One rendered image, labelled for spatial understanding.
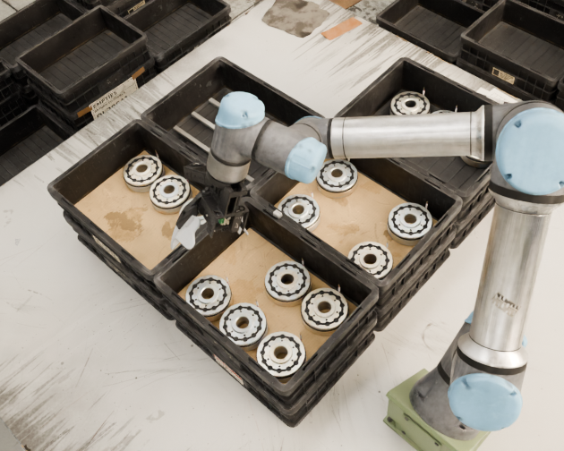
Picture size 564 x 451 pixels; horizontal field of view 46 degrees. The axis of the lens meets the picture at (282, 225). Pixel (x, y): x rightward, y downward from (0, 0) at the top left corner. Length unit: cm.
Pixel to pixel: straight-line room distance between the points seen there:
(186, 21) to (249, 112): 189
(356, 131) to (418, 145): 11
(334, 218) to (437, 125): 52
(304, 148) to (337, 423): 68
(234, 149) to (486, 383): 56
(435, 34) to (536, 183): 200
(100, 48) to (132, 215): 117
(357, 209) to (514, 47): 133
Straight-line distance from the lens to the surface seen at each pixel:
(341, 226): 161
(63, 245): 190
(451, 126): 119
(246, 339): 145
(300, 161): 110
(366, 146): 120
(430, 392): 136
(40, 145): 281
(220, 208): 123
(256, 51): 226
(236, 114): 110
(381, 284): 141
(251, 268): 156
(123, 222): 171
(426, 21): 304
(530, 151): 103
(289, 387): 132
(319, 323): 145
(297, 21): 234
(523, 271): 111
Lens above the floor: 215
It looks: 55 degrees down
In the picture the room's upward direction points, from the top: 9 degrees counter-clockwise
